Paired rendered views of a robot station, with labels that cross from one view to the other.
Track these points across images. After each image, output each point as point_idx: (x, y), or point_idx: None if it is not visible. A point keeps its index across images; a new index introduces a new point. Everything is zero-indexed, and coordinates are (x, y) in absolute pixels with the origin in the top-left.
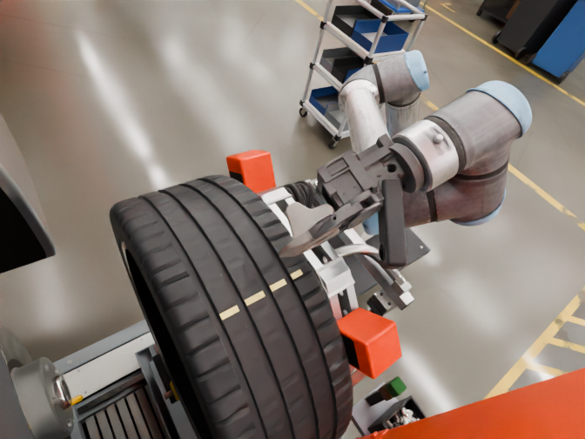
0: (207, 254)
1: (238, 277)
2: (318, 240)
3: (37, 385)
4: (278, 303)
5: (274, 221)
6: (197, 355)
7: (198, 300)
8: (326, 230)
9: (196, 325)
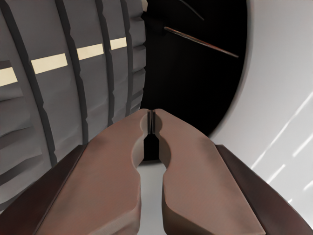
0: (113, 119)
1: (101, 88)
2: (132, 156)
3: None
4: (56, 25)
5: (11, 201)
6: (142, 11)
7: (134, 68)
8: (255, 175)
9: (140, 43)
